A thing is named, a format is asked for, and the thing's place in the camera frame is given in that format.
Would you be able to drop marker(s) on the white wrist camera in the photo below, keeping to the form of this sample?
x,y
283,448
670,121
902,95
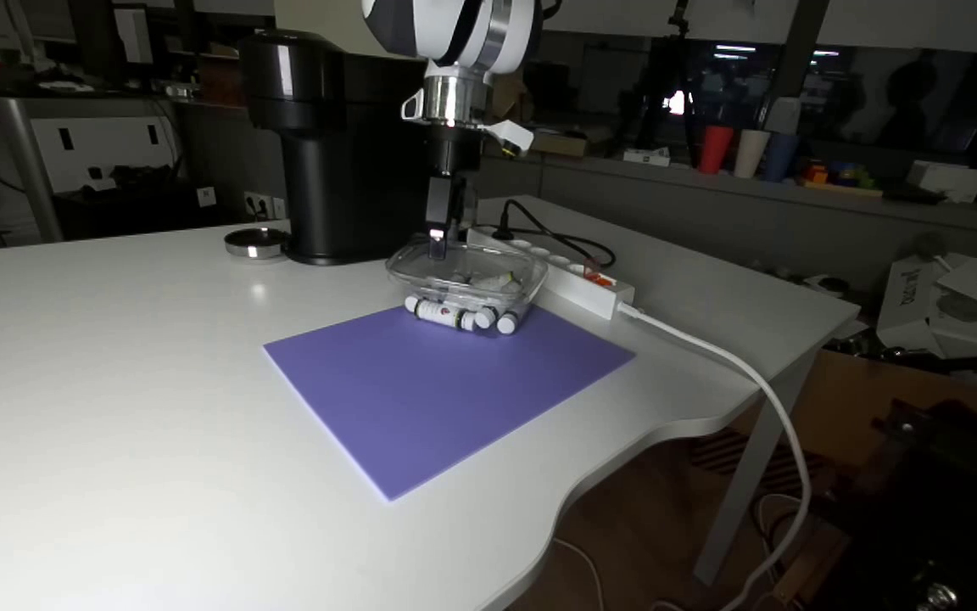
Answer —
x,y
512,138

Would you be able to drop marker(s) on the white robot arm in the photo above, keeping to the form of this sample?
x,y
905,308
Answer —
x,y
462,46

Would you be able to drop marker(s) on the white box on floor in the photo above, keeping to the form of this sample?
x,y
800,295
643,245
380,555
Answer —
x,y
930,306

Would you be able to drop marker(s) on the white cup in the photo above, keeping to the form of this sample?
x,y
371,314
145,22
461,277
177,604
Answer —
x,y
752,151

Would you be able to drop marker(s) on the blue cup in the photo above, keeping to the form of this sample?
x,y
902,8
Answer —
x,y
782,147

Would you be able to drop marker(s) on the white vial front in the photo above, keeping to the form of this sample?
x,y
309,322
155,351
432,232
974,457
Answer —
x,y
506,322

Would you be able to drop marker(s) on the black coffee machine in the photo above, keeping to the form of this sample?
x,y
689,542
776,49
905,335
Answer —
x,y
355,168

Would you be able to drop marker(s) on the purple paper mat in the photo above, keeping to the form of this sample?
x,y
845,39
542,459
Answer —
x,y
413,399

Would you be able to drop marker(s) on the red cup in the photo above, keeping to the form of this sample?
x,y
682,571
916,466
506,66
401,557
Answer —
x,y
714,147

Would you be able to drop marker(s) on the round metal drip tray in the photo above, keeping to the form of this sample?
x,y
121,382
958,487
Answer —
x,y
255,241

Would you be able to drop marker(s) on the white power strip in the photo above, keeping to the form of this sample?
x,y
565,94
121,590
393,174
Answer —
x,y
578,281

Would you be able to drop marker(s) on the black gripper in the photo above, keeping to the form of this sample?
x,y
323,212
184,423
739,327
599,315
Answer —
x,y
454,152

